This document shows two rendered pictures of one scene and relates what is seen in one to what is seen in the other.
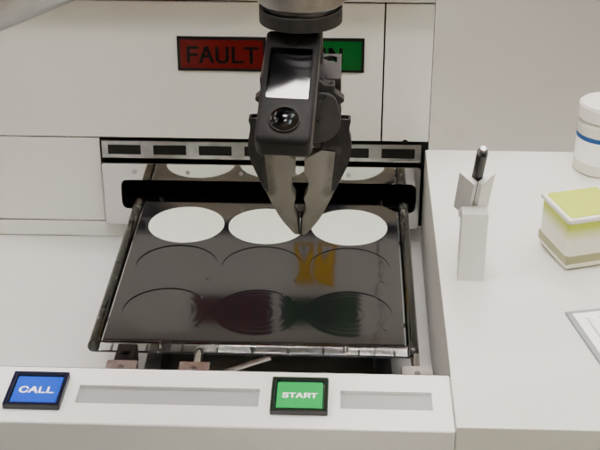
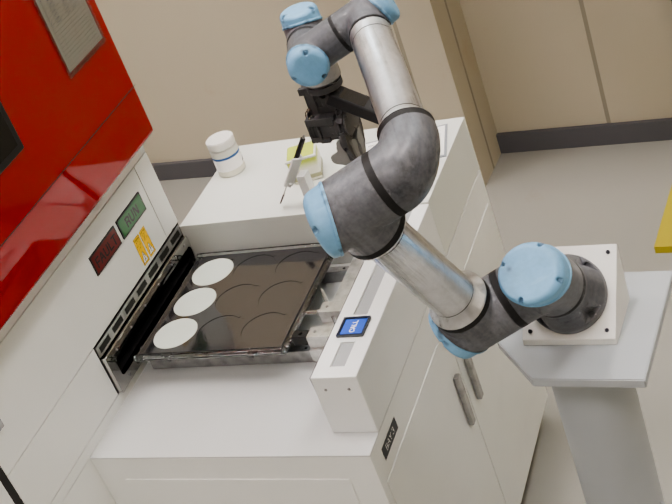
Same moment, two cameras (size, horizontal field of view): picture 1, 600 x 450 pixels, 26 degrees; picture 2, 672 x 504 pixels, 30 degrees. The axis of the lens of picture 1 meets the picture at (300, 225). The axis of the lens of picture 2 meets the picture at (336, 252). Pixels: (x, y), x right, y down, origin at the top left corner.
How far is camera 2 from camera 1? 210 cm
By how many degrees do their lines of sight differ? 54
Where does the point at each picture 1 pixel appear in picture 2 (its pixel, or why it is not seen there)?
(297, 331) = (305, 279)
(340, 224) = (208, 275)
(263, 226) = (194, 302)
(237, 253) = (217, 309)
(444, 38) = not seen: outside the picture
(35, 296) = (178, 423)
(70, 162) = (92, 376)
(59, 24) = (50, 299)
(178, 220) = (168, 337)
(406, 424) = (419, 216)
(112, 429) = (389, 302)
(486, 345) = not seen: hidden behind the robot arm
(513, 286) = not seen: hidden behind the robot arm
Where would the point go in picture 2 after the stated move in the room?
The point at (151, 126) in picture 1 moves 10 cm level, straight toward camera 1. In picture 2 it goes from (105, 319) to (147, 311)
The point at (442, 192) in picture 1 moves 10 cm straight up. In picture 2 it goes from (230, 217) to (214, 181)
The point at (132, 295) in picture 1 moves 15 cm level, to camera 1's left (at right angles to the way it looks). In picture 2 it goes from (242, 342) to (218, 392)
